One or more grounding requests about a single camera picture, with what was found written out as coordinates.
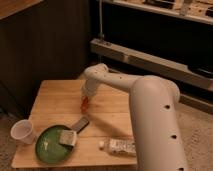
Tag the dark wooden cabinet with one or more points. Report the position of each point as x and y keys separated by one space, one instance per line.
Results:
x=49 y=41

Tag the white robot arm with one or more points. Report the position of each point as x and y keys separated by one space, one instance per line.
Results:
x=152 y=101

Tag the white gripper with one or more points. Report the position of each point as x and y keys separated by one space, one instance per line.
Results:
x=90 y=87

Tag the green frying pan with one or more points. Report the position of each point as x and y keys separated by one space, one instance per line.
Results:
x=48 y=149

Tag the vertical metal pole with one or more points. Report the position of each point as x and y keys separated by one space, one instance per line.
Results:
x=101 y=35

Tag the white plastic cup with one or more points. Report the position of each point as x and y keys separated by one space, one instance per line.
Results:
x=23 y=131

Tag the red pepper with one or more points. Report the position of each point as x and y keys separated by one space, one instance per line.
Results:
x=85 y=104

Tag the green sponge block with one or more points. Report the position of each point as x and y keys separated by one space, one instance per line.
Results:
x=68 y=137

